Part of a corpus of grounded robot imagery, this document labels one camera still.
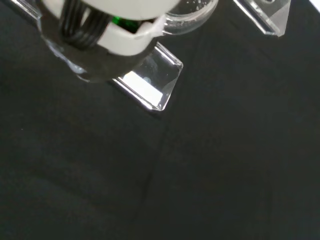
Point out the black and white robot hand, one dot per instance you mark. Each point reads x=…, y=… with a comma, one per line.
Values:
x=125, y=42

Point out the clear acrylic funnel stand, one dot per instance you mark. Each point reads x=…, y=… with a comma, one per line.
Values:
x=150, y=87

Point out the black bench cloth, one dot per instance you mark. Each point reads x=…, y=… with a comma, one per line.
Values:
x=200, y=162

